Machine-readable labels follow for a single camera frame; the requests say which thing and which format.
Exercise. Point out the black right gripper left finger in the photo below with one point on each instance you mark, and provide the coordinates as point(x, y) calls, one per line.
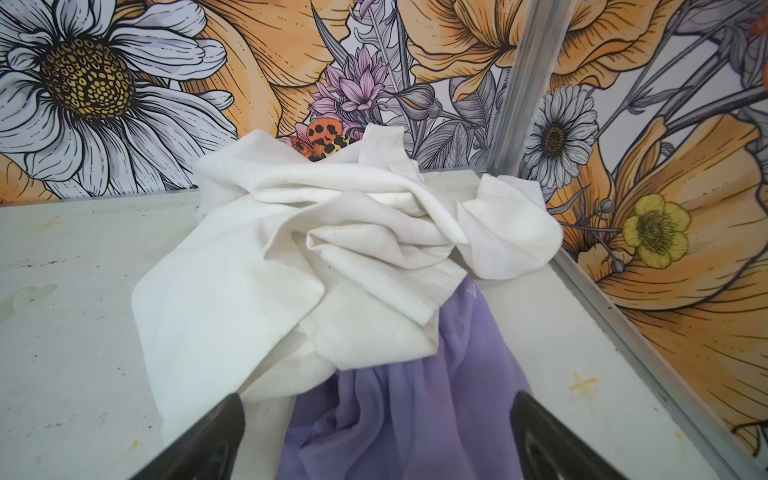
point(207, 450)

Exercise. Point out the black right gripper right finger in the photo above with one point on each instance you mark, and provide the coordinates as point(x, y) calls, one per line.
point(548, 449)

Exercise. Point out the purple cloth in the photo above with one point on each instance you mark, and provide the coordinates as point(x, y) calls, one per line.
point(446, 416)

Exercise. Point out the white crumpled cloth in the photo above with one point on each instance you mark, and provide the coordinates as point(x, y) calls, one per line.
point(299, 269)

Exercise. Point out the right aluminium corner post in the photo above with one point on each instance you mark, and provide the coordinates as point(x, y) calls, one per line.
point(546, 25)

